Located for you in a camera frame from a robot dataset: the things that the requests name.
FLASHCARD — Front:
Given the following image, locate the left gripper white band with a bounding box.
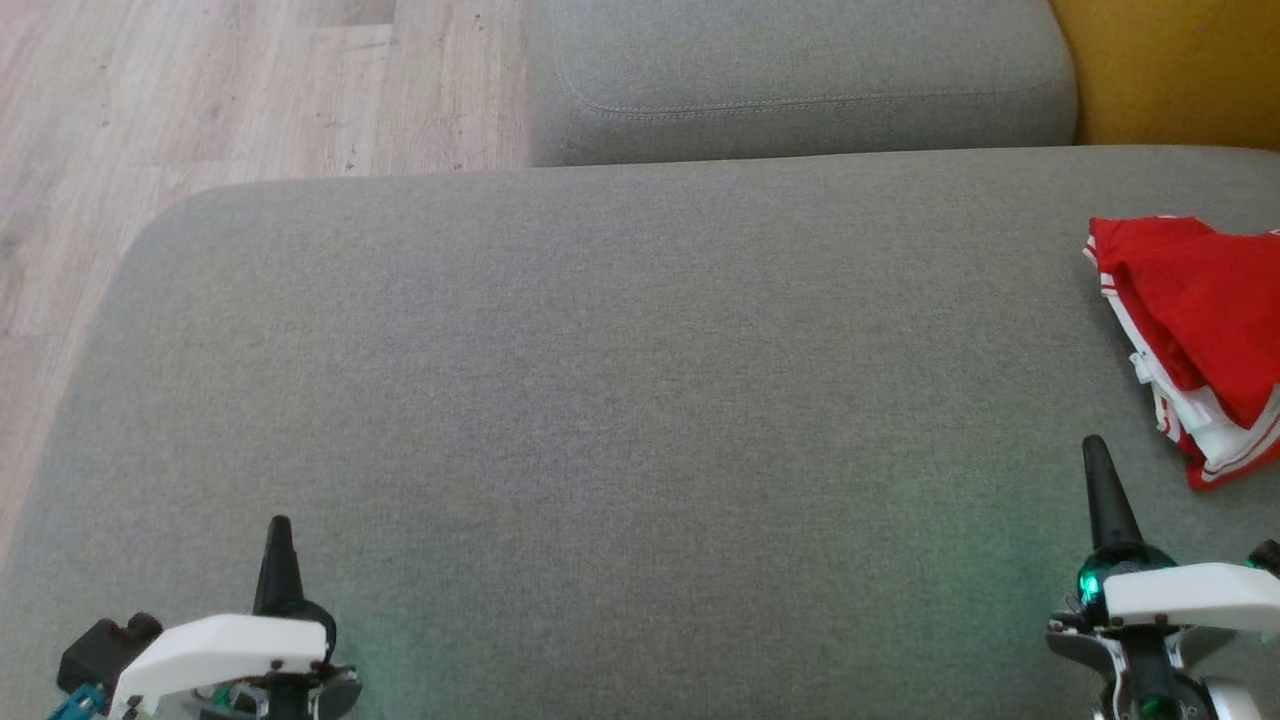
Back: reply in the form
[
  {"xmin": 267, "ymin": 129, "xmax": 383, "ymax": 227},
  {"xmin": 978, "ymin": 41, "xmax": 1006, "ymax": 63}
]
[{"xmin": 108, "ymin": 515, "xmax": 363, "ymax": 720}]

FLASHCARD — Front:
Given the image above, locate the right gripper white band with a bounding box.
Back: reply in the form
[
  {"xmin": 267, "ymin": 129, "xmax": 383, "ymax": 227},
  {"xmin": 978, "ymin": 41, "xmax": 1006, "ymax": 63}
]
[{"xmin": 1046, "ymin": 435, "xmax": 1280, "ymax": 720}]

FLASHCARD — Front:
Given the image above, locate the red shirt with white sleeves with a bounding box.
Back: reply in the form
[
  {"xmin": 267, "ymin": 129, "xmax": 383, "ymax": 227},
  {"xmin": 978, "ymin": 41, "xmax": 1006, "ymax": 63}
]
[{"xmin": 1083, "ymin": 215, "xmax": 1280, "ymax": 466}]

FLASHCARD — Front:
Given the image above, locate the grey fabric sofa seat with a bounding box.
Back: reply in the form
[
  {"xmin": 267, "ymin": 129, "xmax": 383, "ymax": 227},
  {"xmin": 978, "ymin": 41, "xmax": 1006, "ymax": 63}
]
[{"xmin": 0, "ymin": 145, "xmax": 1280, "ymax": 720}]

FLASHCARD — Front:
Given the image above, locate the mustard yellow upholstered panel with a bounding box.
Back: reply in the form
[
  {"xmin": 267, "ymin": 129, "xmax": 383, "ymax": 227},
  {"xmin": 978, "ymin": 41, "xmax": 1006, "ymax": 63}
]
[{"xmin": 1048, "ymin": 0, "xmax": 1280, "ymax": 153}]

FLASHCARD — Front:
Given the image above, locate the grey sofa back cushion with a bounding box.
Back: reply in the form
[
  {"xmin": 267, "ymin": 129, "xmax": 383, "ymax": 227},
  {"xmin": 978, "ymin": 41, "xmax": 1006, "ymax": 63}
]
[{"xmin": 525, "ymin": 0, "xmax": 1079, "ymax": 168}]

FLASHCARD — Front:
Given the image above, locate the left camera cable teal plug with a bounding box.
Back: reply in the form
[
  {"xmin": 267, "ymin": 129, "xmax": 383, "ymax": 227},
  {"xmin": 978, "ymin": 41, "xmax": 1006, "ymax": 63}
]
[{"xmin": 45, "ymin": 683, "xmax": 109, "ymax": 720}]

